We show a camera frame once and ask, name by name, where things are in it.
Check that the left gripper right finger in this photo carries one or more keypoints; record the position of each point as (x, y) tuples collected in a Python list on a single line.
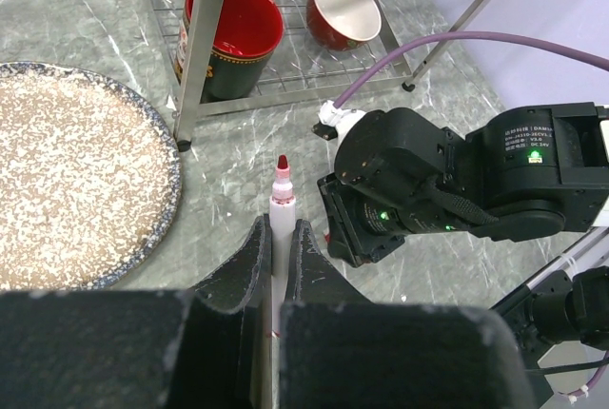
[(339, 350)]

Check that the white pen red tip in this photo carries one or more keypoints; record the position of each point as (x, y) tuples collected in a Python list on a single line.
[(282, 217)]

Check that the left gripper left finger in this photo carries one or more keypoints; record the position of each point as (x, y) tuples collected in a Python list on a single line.
[(206, 346)]

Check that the small white bowl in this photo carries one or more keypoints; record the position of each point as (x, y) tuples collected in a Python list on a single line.
[(343, 25)]

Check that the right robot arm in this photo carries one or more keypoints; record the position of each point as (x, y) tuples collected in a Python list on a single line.
[(529, 173)]

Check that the steel dish rack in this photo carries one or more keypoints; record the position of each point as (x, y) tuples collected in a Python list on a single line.
[(300, 69)]

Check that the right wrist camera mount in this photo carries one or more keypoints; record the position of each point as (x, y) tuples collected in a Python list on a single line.
[(335, 123)]

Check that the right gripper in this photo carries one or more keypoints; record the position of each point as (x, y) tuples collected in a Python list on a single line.
[(360, 229)]

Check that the red and black mug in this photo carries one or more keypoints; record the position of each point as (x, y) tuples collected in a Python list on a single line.
[(248, 33)]

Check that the speckled ceramic plate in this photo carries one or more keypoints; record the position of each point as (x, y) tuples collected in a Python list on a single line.
[(90, 178)]

